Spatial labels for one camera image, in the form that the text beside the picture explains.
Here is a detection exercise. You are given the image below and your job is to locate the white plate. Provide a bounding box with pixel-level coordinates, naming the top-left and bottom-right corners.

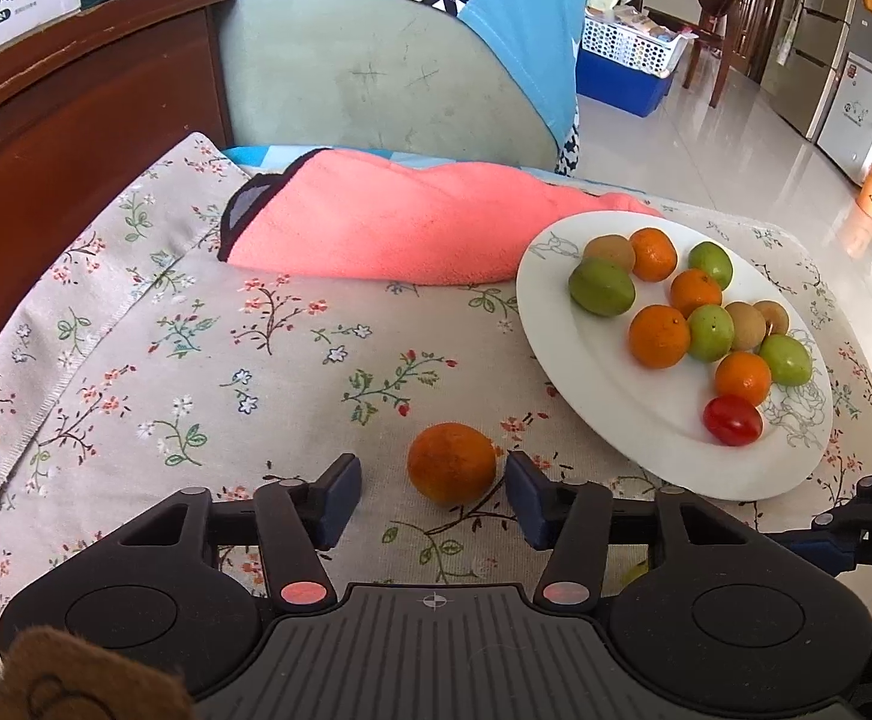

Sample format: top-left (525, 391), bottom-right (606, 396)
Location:
top-left (516, 211), bottom-right (836, 502)

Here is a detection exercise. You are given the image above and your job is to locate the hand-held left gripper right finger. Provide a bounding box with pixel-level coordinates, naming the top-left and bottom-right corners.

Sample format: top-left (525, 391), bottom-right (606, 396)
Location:
top-left (505, 452), bottom-right (771, 612)

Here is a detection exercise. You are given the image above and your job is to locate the white plastic basket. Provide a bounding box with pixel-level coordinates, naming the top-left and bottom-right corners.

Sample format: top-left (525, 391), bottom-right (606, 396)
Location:
top-left (582, 11), bottom-right (696, 80)

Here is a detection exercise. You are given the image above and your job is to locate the brown fuzzy cloth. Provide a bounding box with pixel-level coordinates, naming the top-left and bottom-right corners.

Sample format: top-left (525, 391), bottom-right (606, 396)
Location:
top-left (0, 626), bottom-right (197, 720)

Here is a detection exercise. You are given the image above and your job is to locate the brown longan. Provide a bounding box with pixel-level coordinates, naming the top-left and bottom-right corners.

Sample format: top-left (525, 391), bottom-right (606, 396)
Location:
top-left (753, 300), bottom-right (791, 337)
top-left (726, 301), bottom-right (768, 352)
top-left (583, 234), bottom-right (636, 275)

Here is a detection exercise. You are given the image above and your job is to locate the silver refrigerator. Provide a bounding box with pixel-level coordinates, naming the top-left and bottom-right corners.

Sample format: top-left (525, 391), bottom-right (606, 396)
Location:
top-left (758, 0), bottom-right (868, 140)

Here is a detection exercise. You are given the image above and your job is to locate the red cherry tomato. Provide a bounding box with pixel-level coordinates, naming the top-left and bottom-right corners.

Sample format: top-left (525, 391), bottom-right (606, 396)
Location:
top-left (703, 395), bottom-right (765, 447)

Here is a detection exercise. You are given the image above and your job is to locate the black white houndstooth cloth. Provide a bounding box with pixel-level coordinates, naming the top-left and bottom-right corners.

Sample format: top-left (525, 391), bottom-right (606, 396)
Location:
top-left (554, 116), bottom-right (583, 177)

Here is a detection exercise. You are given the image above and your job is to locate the wooden headboard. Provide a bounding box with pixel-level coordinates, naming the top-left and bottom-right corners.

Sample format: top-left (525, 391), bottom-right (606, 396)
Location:
top-left (0, 0), bottom-right (238, 406)

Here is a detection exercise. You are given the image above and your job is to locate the pink towel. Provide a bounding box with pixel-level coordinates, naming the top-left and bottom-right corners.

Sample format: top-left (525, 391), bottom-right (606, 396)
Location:
top-left (220, 148), bottom-right (666, 287)

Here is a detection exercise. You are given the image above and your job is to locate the small white refrigerator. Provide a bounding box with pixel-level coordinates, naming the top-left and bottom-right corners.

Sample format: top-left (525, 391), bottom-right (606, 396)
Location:
top-left (814, 52), bottom-right (872, 185)

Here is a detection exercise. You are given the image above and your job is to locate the spotted green jujube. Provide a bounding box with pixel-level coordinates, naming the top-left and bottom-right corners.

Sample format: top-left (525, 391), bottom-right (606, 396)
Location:
top-left (687, 304), bottom-right (735, 362)

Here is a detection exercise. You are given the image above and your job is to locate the floral bed sheet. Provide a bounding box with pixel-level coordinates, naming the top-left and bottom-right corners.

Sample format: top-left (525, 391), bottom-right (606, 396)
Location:
top-left (0, 131), bottom-right (872, 720)

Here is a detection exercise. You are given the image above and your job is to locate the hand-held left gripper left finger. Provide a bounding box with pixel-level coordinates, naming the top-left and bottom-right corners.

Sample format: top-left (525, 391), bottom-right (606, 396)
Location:
top-left (109, 454), bottom-right (365, 612)

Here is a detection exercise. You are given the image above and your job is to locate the blue plastic bin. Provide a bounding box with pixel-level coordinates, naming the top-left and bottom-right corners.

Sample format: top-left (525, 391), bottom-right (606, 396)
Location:
top-left (574, 49), bottom-right (677, 119)

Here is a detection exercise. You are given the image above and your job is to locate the pale green cushion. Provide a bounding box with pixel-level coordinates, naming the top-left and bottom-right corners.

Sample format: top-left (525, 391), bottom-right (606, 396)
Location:
top-left (218, 0), bottom-right (564, 170)

